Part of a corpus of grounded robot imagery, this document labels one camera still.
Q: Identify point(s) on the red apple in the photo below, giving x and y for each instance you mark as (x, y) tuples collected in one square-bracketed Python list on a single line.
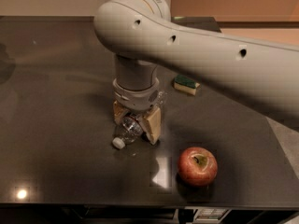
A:
[(197, 167)]

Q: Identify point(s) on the clear plastic water bottle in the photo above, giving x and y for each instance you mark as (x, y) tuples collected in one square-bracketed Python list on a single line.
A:
[(132, 125)]

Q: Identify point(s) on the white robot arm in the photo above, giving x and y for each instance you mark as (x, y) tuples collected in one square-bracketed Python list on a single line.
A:
[(261, 75)]

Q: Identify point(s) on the green yellow sponge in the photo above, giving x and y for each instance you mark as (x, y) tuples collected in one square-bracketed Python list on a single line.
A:
[(182, 83)]

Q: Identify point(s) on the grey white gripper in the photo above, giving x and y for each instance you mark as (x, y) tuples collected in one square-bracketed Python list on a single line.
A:
[(135, 97)]

